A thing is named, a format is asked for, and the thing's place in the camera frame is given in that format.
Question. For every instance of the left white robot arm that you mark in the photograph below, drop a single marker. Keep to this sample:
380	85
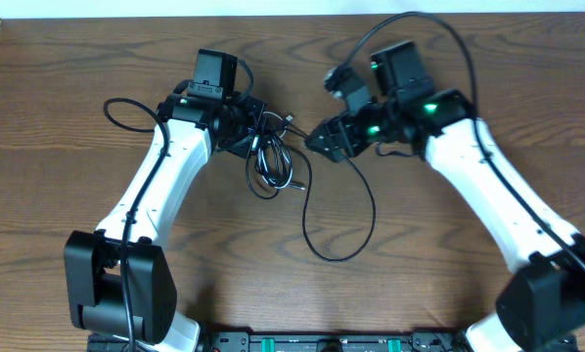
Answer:
118	280

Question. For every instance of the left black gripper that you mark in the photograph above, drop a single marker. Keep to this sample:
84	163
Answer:
248	127

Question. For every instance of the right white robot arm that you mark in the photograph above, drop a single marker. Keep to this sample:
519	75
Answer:
545	299

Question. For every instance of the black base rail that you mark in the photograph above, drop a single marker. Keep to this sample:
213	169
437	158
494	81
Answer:
247	341

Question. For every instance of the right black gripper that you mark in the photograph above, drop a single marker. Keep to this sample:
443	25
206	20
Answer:
346	125

